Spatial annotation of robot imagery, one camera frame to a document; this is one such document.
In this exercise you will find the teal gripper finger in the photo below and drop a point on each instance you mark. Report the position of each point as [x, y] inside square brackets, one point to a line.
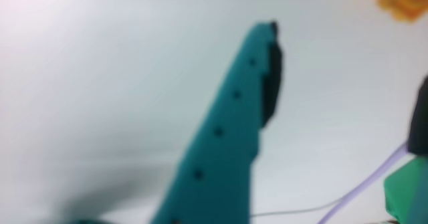
[220, 143]

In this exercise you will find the yellow cube piece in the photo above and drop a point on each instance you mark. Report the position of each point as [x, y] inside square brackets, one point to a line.
[401, 0]

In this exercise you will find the green printed box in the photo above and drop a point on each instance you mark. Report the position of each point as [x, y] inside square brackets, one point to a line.
[408, 190]

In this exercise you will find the large black object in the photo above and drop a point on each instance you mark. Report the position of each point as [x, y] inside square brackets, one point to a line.
[420, 117]

